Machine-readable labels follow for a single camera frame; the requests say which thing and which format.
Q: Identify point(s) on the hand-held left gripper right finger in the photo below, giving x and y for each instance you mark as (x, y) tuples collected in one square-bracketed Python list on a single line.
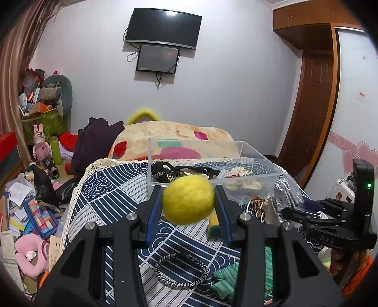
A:
[(222, 213)]

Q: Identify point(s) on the green storage box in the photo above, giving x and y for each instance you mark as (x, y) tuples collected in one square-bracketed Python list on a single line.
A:
[(47, 122)]

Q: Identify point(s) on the yellow felt ball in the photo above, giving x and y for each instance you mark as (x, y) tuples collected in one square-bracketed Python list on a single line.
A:
[(188, 200)]

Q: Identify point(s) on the black plastic bag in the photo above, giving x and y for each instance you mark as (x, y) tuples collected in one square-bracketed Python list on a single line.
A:
[(47, 187)]

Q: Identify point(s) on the clear plastic organizer box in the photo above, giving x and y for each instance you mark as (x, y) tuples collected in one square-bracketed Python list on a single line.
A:
[(153, 156)]

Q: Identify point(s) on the red storage box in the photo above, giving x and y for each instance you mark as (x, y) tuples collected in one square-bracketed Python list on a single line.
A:
[(7, 147)]

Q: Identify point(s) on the black gold lace trim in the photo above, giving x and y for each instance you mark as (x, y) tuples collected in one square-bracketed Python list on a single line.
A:
[(177, 171)]

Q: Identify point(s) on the yellow green sponge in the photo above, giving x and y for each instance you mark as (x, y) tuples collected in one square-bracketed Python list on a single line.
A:
[(213, 226)]

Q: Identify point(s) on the cream blanket with coloured spots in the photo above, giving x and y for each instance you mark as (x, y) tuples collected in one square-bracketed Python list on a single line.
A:
[(177, 132)]

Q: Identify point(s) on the wooden overhead cabinet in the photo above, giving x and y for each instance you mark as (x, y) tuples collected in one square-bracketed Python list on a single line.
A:
[(304, 32)]

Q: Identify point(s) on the colourful blue framed box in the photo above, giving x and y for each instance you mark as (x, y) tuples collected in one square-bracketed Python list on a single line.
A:
[(41, 220)]

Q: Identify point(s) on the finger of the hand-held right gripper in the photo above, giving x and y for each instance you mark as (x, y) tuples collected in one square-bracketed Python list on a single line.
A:
[(330, 204), (295, 215)]

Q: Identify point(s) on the bunch of rubber bands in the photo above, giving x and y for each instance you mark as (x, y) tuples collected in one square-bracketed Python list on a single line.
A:
[(257, 204)]

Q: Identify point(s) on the pink plush pillow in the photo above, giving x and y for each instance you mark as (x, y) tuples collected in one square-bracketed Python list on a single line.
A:
[(28, 251)]

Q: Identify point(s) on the brown wooden door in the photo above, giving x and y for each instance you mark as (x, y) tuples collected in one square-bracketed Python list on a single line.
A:
[(310, 118)]

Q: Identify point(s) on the red plush item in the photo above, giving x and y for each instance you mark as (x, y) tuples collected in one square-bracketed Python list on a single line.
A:
[(68, 140)]

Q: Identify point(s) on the black white braided band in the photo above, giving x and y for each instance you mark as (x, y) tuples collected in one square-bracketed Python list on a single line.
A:
[(203, 268)]

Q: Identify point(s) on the white wardrobe door pink hearts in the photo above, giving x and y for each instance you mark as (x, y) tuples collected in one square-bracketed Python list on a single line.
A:
[(354, 118)]

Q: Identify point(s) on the green cylindrical bottle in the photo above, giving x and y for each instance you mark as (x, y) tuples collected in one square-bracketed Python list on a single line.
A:
[(55, 150)]

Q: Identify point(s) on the pink rabbit figure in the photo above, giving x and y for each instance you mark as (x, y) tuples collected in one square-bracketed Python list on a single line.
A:
[(40, 146)]

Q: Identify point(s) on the black cylindrical lens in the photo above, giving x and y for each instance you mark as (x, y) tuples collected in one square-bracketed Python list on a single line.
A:
[(50, 168)]

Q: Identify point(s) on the person's right forearm orange sleeve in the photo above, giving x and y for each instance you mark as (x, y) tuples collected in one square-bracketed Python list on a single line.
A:
[(358, 277)]

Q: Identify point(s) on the white fabric flower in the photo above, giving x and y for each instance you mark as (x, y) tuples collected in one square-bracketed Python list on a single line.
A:
[(238, 171)]

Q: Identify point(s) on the yellow fuzzy hat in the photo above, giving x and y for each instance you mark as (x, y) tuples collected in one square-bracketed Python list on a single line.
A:
[(141, 113)]

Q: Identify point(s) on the beige fluffy tuft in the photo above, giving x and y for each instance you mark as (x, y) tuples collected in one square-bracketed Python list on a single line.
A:
[(246, 184)]

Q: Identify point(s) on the green knitted cloth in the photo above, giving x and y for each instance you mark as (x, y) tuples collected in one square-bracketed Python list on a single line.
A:
[(227, 280)]

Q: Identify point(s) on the dark purple cloth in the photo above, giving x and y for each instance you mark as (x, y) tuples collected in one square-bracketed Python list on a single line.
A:
[(88, 141)]

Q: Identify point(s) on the silver plastic bag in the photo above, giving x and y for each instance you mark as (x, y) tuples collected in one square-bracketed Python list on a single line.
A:
[(285, 192)]

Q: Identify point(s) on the pile of papers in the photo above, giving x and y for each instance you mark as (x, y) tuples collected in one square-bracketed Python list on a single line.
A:
[(14, 203)]

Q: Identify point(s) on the wall-mounted black television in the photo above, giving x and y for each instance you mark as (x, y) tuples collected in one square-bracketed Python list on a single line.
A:
[(164, 28)]

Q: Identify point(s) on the small black wall monitor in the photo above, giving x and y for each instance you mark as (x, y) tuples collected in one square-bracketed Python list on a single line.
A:
[(158, 59)]

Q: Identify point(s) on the brown curtain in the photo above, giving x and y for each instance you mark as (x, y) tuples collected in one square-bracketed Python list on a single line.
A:
[(20, 59)]

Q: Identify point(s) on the person's right hand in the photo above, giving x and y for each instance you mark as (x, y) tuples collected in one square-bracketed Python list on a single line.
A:
[(336, 261)]

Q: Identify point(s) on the grey plush toy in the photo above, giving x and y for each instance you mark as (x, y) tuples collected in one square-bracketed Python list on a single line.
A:
[(57, 90)]

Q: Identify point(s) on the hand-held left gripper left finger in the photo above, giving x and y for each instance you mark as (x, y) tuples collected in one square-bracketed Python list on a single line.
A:
[(154, 213)]

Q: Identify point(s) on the blue white patterned tablecloth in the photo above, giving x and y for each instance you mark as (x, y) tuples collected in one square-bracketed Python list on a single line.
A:
[(118, 189)]

